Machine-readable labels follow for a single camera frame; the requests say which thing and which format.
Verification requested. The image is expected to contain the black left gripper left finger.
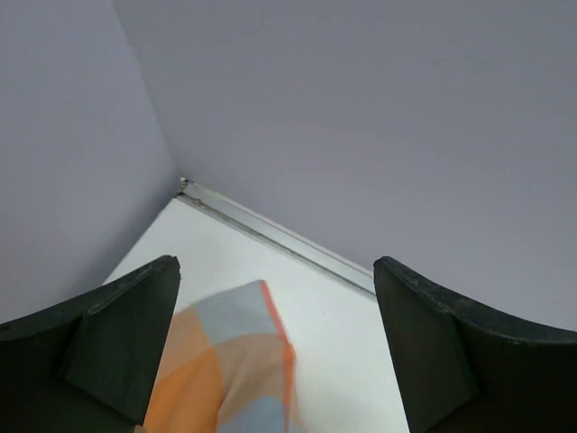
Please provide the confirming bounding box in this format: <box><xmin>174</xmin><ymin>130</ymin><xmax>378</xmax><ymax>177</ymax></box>
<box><xmin>1</xmin><ymin>255</ymin><xmax>180</xmax><ymax>432</ymax></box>

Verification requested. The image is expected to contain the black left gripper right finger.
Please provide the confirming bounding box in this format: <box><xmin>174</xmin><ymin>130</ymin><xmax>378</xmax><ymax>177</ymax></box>
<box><xmin>373</xmin><ymin>256</ymin><xmax>576</xmax><ymax>432</ymax></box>

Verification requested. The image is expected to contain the aluminium table frame rail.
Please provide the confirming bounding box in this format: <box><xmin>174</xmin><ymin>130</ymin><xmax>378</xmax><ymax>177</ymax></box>
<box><xmin>177</xmin><ymin>178</ymin><xmax>376</xmax><ymax>299</ymax></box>

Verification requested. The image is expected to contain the multicolour checked pillowcase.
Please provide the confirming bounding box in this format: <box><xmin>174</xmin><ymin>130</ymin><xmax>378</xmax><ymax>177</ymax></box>
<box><xmin>138</xmin><ymin>281</ymin><xmax>303</xmax><ymax>433</ymax></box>

